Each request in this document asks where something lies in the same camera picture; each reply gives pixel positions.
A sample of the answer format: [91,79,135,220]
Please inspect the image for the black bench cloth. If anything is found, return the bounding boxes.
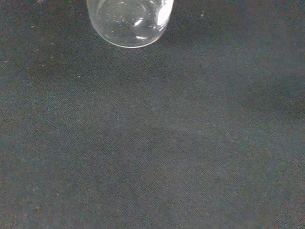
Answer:
[0,0,305,229]

